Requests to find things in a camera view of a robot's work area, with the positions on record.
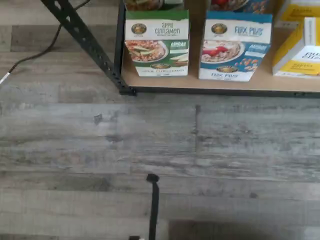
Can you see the low wooden shelf board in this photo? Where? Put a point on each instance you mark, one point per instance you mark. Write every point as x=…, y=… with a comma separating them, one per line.
x=192, y=83

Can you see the black metal shelf frame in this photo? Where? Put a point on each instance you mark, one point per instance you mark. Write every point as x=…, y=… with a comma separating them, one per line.
x=225, y=93

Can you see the green apple cinnamon oatmeal box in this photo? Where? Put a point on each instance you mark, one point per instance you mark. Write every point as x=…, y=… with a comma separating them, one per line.
x=157, y=57
x=150, y=4

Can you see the blue white flax plus box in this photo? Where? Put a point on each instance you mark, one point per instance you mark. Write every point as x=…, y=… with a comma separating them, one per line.
x=235, y=62
x=237, y=5

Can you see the black rod with knob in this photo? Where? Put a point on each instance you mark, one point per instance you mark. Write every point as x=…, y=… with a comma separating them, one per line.
x=153, y=207

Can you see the yellow purely elizabeth box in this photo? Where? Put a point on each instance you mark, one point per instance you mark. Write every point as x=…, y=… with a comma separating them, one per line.
x=300, y=62
x=300, y=10

